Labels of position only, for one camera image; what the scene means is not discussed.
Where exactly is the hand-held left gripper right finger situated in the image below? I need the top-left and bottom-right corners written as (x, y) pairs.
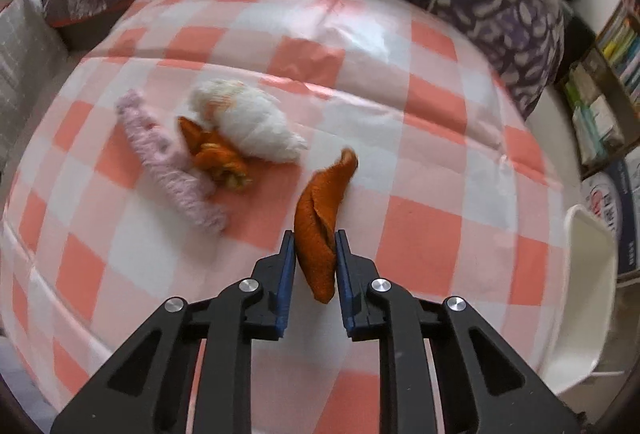
top-left (335, 229), bottom-right (581, 434)

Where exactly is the pile of books and boxes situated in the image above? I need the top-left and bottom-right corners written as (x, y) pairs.
top-left (562, 48), bottom-right (627, 175)

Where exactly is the pink checked tablecloth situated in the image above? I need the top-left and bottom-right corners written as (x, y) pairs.
top-left (0, 0), bottom-right (586, 415)

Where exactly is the wooden bookshelf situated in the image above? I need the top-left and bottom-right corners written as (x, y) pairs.
top-left (595, 0), bottom-right (640, 111)

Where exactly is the crumpled orange sock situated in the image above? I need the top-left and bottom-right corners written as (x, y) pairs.
top-left (177, 116), bottom-right (251, 191)

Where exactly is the blue water carton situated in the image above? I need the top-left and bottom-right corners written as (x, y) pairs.
top-left (580, 146), bottom-right (640, 282)

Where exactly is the orange sock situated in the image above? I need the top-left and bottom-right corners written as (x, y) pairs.
top-left (294, 148), bottom-right (360, 305)
top-left (177, 116), bottom-right (251, 191)

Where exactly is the grey checked chair cover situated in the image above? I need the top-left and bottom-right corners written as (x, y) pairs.
top-left (0, 0), bottom-right (69, 175)

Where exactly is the pink fuzzy sock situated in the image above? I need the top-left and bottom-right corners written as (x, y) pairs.
top-left (116, 88), bottom-right (230, 235)

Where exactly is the white sock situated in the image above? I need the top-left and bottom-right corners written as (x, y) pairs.
top-left (187, 78), bottom-right (308, 163)

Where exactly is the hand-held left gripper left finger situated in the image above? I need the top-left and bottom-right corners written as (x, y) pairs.
top-left (50, 230), bottom-right (297, 434)

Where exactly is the white plastic bin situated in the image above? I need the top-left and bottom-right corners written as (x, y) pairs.
top-left (542, 205), bottom-right (621, 397)

